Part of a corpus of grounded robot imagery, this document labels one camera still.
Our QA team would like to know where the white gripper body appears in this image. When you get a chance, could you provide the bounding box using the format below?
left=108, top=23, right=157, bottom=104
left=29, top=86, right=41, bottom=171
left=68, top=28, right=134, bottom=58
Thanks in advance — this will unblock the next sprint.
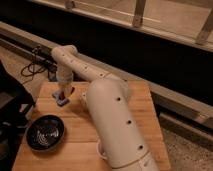
left=57, top=73, right=73, bottom=94

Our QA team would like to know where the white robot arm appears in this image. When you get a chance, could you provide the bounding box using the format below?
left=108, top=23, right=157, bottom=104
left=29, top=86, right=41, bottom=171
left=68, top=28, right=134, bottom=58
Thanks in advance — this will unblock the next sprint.
left=51, top=45, right=160, bottom=171

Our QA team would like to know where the black chair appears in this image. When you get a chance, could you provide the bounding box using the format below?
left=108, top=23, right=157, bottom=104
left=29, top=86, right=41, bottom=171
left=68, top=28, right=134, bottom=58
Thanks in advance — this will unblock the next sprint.
left=0, top=60, right=35, bottom=171

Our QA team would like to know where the black bowl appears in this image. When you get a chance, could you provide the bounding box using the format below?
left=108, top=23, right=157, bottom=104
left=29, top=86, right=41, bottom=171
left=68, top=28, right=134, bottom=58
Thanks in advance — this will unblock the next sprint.
left=26, top=115, right=65, bottom=152

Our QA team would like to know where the black cable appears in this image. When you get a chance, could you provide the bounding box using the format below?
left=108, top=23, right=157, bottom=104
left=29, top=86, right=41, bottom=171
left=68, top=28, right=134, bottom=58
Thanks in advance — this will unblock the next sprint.
left=20, top=45, right=54, bottom=80

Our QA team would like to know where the wooden window frame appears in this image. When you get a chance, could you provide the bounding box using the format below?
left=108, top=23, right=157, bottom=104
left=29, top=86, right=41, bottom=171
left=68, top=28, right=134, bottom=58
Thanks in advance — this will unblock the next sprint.
left=31, top=0, right=213, bottom=52

